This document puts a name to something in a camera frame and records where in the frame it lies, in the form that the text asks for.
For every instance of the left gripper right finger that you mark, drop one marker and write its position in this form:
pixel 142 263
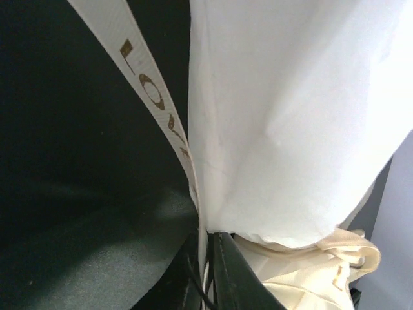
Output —
pixel 235 284

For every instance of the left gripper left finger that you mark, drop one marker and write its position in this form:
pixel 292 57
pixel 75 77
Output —
pixel 176 289

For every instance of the cream printed ribbon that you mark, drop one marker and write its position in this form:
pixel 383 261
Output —
pixel 317 277

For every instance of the white flower bouquet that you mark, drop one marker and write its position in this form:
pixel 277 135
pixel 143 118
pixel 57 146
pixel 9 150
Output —
pixel 294 108

